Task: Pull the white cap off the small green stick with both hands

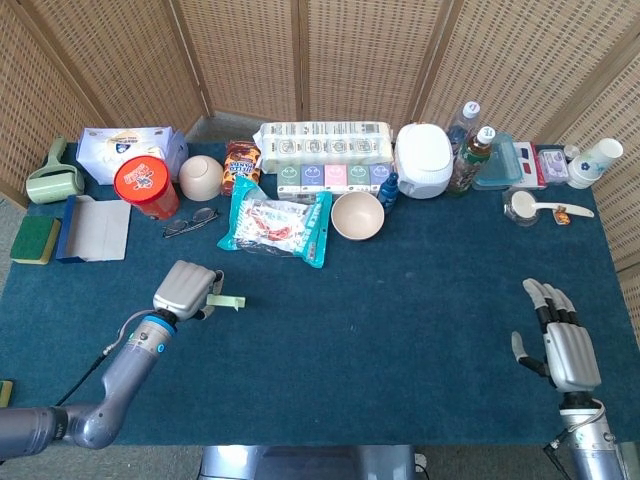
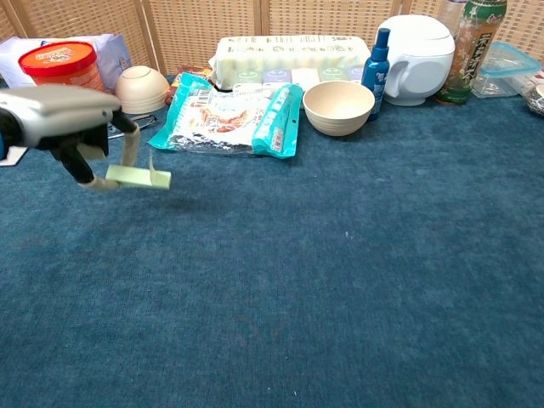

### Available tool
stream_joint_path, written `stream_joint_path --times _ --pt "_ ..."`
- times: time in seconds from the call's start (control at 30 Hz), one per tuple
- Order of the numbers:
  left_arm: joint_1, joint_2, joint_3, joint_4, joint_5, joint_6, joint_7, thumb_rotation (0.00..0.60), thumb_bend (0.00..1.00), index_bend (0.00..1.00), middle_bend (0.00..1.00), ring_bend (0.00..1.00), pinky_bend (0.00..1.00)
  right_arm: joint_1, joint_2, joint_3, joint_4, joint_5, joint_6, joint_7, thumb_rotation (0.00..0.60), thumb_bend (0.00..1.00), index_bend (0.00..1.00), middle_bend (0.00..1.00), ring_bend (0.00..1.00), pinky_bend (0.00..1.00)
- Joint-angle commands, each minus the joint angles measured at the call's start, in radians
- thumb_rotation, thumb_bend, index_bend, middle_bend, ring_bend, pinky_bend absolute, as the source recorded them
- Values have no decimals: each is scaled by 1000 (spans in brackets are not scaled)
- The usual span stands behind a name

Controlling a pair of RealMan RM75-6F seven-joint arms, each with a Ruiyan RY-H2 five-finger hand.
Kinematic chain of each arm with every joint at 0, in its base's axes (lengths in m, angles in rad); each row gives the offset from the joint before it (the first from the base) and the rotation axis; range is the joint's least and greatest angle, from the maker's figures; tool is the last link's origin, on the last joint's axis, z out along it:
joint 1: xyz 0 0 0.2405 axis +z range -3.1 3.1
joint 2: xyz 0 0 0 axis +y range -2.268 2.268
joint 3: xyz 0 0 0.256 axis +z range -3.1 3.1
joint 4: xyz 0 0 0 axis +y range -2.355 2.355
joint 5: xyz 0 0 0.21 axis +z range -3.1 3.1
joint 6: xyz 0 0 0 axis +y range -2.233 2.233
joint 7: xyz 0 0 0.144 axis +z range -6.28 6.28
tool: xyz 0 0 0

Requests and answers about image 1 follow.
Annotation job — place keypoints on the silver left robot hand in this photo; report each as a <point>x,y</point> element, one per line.
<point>182,287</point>

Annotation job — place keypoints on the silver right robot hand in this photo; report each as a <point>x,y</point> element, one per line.
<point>570,350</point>

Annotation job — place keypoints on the pale green stick piece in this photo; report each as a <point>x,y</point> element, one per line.
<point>222,301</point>

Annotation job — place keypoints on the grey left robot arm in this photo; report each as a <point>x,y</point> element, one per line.
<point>115,370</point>

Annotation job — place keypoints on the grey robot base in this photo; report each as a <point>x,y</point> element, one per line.
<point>307,465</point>

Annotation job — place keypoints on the black eyeglasses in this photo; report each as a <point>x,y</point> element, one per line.
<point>202,216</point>

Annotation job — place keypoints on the blue box grey flap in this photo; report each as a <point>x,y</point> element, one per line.
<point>97,230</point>

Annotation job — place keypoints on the orange instant noodle cup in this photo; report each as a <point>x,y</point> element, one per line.
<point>147,187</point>

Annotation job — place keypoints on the upturned beige bowl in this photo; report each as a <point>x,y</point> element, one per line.
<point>201,177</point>

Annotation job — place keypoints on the teal snack bag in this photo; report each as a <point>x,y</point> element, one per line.
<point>275,225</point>

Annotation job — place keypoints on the brown cookie packet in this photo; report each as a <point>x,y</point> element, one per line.
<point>241,167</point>

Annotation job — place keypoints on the small orange candy wrapper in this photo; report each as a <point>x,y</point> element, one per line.
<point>562,216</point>

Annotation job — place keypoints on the small glass bowl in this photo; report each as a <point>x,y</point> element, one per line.
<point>515,217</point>

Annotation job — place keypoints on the white plastic tissue pack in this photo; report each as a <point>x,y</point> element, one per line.
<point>125,150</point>

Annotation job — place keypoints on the beige plastic spoon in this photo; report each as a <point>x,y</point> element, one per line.
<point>525,204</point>

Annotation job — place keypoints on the green small tissue box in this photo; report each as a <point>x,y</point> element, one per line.
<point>359,176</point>
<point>289,177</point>

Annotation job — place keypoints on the green yellow sponge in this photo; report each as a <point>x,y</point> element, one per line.
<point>5,392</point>
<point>34,239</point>

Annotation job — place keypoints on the green lint roller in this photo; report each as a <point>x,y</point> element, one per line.
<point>50,187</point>

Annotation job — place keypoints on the purple small tissue box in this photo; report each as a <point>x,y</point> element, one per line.
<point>313,177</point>
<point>380,174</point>

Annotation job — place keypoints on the blue felt table cover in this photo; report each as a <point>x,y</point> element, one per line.
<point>350,350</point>

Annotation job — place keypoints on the clear box purple contents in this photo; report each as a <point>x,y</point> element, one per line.
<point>553,166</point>

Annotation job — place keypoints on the open beige bowl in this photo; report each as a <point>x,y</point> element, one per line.
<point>357,217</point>

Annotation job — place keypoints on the flower print paper cups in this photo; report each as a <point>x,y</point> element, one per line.
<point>592,162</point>

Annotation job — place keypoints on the pink small tissue box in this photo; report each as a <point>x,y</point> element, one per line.
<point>336,176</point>

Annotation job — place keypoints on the red white box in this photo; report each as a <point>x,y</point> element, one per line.
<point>529,162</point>

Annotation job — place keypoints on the clear container teal lid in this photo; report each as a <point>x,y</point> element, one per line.
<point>500,165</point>

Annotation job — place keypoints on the small white capped jar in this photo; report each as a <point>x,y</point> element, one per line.
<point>571,152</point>

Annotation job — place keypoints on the white toilet roll pack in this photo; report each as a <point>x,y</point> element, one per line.
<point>325,145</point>

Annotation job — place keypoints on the green tea bottle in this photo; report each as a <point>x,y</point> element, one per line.
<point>467,165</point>

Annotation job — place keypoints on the blue spray bottle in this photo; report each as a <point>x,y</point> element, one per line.
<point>388,192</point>

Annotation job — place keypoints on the white lidded plastic pot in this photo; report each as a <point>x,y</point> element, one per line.
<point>424,160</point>

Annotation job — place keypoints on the clear water bottle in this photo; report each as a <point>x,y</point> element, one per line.
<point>465,117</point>

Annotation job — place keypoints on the wicker folding screen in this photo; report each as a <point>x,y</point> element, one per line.
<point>350,55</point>

